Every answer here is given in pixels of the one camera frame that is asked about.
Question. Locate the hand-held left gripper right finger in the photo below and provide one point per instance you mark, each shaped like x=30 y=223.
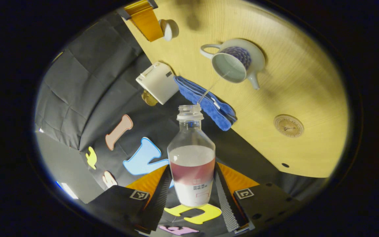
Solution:
x=224 y=204

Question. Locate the long ceiling light panel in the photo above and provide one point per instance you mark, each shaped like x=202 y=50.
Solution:
x=67 y=191

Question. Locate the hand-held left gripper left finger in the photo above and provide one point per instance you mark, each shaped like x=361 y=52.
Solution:
x=161 y=200

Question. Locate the brown bread slice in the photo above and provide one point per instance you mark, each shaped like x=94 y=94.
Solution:
x=146 y=97
x=153 y=101

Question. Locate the folded blue towel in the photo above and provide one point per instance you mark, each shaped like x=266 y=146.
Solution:
x=209 y=105

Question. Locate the round brown coaster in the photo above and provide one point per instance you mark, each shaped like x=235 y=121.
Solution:
x=288 y=126

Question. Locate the black backdrop cloth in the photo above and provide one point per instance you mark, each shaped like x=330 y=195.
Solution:
x=87 y=82

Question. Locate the clear plastic water bottle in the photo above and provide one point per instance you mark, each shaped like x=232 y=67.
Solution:
x=191 y=164

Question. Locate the white blue-patterned teacup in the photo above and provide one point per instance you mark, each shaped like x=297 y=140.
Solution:
x=258 y=59

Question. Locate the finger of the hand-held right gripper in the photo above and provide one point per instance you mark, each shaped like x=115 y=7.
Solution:
x=145 y=23

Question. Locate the white toaster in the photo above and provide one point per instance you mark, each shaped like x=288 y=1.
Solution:
x=158 y=82

